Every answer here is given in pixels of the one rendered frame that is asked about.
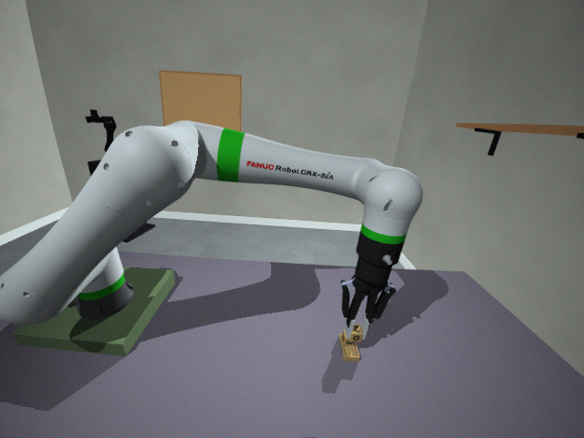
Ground tan number cube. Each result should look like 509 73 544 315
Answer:
341 329 355 346
349 325 363 342

